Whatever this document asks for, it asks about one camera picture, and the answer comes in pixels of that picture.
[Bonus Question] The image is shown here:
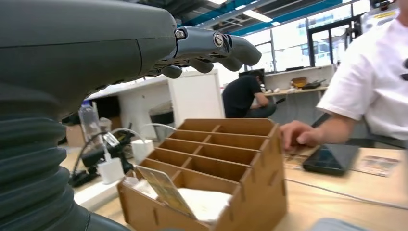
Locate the wooden card organizer box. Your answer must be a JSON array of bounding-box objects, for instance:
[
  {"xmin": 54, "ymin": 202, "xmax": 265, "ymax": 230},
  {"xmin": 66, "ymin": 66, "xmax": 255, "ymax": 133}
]
[{"xmin": 116, "ymin": 118, "xmax": 288, "ymax": 231}]

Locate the person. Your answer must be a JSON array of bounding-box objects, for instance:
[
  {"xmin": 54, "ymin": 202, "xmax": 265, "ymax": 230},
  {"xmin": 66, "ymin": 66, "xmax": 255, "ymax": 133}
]
[
  {"xmin": 280, "ymin": 0, "xmax": 408, "ymax": 151},
  {"xmin": 222, "ymin": 70, "xmax": 277, "ymax": 119}
]

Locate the beige patterned card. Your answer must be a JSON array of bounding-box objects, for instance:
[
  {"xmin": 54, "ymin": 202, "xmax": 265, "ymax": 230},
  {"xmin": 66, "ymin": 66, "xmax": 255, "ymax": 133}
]
[{"xmin": 355, "ymin": 155, "xmax": 401, "ymax": 178}]

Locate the patterned room key card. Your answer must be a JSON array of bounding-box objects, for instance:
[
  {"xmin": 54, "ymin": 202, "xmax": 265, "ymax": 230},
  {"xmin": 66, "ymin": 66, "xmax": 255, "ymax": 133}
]
[{"xmin": 135, "ymin": 165, "xmax": 197, "ymax": 220}]

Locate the black smartphone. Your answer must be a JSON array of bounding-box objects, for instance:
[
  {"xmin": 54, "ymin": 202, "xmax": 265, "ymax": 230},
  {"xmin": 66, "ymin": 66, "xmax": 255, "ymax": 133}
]
[{"xmin": 302, "ymin": 143, "xmax": 361, "ymax": 177}]

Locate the wooden background desk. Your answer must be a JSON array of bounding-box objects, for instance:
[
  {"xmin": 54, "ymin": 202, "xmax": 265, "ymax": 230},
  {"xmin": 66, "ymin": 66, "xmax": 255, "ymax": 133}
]
[{"xmin": 264, "ymin": 85, "xmax": 330, "ymax": 97}]

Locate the clear plastic bottle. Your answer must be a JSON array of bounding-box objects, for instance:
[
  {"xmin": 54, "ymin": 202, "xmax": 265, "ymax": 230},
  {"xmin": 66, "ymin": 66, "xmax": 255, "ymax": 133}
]
[{"xmin": 78, "ymin": 101, "xmax": 104, "ymax": 151}]

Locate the cardboard box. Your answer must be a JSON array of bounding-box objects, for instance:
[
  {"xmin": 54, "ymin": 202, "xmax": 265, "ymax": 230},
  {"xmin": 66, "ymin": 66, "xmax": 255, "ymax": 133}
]
[{"xmin": 65, "ymin": 124, "xmax": 87, "ymax": 149}]

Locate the white cabinet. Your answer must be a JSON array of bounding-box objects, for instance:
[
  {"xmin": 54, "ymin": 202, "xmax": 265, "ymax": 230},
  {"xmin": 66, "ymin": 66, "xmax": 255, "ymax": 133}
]
[{"xmin": 85, "ymin": 68, "xmax": 226, "ymax": 142}]

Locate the white folded paper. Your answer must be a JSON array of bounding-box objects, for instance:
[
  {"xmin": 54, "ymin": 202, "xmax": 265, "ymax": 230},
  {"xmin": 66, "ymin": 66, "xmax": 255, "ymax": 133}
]
[{"xmin": 178, "ymin": 187, "xmax": 233, "ymax": 224}]

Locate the white charger block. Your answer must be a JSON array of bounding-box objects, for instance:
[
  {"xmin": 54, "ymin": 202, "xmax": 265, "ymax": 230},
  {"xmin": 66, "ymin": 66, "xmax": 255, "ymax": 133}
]
[{"xmin": 131, "ymin": 139, "xmax": 155, "ymax": 165}]

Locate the white plug adapter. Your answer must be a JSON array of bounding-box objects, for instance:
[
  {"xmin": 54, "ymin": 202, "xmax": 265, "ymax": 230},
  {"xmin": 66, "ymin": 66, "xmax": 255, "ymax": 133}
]
[{"xmin": 97, "ymin": 153, "xmax": 125, "ymax": 186}]

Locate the white power strip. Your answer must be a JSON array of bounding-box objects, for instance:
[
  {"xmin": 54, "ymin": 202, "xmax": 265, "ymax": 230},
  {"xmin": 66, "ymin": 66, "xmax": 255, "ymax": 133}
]
[{"xmin": 74, "ymin": 178, "xmax": 120, "ymax": 211}]

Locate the long white cable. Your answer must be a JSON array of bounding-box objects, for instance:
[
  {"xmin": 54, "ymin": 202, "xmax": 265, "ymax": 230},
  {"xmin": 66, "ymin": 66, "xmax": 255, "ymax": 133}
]
[{"xmin": 285, "ymin": 178, "xmax": 408, "ymax": 210}]

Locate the black door frame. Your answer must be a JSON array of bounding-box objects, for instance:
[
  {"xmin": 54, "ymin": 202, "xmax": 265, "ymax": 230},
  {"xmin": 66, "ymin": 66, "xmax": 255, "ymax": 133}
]
[{"xmin": 306, "ymin": 14, "xmax": 364, "ymax": 67}]

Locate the thin white charger cable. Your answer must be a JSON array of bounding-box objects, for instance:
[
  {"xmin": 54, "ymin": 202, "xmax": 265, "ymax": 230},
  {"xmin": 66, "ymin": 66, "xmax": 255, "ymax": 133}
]
[{"xmin": 110, "ymin": 122, "xmax": 178, "ymax": 144}]

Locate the black adapter with cables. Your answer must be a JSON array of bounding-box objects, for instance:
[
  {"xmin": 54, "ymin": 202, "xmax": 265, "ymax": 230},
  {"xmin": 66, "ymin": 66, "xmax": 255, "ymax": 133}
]
[{"xmin": 68, "ymin": 129, "xmax": 136, "ymax": 189}]

